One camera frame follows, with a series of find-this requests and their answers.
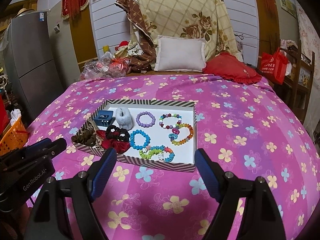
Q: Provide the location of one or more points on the wooden shelf rack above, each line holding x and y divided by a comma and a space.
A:
296, 88

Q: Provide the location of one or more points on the clear plastic bag of items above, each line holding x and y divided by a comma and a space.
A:
107, 67

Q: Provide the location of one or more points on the blue hair claw clip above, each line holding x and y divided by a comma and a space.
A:
104, 118

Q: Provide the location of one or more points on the grey fluffy scrunchie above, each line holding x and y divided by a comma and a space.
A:
124, 118

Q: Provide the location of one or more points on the floral beige quilt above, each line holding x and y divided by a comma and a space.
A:
149, 19

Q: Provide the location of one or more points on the orange plastic basket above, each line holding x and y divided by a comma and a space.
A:
16, 137

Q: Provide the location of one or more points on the white small pillow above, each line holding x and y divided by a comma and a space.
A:
180, 54

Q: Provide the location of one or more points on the grey refrigerator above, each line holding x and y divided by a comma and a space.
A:
29, 62

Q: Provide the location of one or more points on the red shopping bag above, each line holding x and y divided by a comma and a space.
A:
273, 67

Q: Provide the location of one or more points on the santa plush toy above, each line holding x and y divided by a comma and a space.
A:
122, 50

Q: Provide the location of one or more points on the pink floral bedspread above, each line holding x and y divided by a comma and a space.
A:
246, 129

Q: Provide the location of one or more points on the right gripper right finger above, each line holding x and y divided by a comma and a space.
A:
225, 188

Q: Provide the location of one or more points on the red satin scrunchie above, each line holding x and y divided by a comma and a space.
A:
120, 146

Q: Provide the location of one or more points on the striped shallow tray box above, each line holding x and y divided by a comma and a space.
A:
163, 134

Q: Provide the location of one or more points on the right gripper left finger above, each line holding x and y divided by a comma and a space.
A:
86, 188

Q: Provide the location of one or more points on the red heart cushion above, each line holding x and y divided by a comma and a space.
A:
230, 68

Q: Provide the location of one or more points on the black scrunchie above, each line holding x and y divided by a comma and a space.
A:
116, 133

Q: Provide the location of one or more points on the leopard print hair bow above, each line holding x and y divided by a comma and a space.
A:
87, 135

